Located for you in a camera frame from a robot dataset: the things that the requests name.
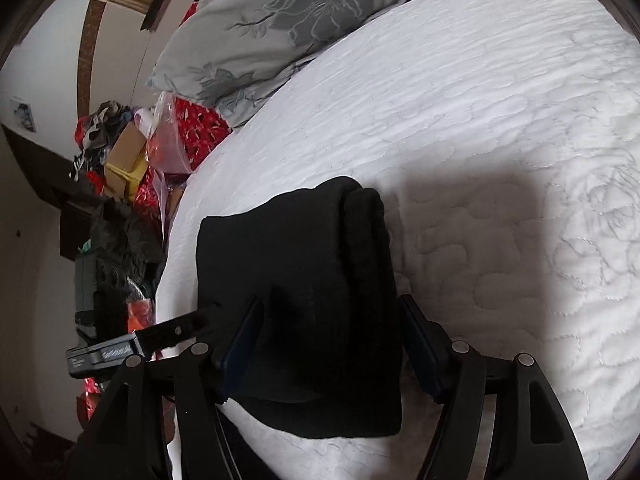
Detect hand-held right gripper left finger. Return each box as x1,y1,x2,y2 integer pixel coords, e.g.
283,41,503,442
70,297,265,480

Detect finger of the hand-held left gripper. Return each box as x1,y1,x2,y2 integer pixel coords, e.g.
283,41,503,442
134,310,213,359

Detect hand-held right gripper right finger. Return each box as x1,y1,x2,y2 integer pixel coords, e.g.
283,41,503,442
401,296,591,480

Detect black pants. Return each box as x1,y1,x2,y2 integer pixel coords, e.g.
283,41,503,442
196,176,405,438

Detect black bag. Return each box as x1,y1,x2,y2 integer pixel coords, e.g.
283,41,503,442
90,200,167,283

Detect brown cardboard box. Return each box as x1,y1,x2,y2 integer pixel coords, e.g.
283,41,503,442
102,122,151,203

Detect clear plastic bag red contents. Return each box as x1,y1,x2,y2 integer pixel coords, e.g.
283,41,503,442
147,91,193,176

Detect red patterned sheet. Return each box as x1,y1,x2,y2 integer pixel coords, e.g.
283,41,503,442
75,95,236,421

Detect pile of mixed clothes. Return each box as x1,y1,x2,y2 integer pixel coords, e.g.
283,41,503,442
70,100,146,181

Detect white quilted bed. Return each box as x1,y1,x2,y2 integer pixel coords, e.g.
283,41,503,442
152,0,640,480

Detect grey floral pillow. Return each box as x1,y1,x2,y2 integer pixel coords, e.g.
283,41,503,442
147,0,506,128

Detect small wall sticker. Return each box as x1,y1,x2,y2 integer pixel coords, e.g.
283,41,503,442
10,95,37,133

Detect gold trimmed wooden frame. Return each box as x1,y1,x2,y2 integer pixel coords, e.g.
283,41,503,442
67,0,161,113

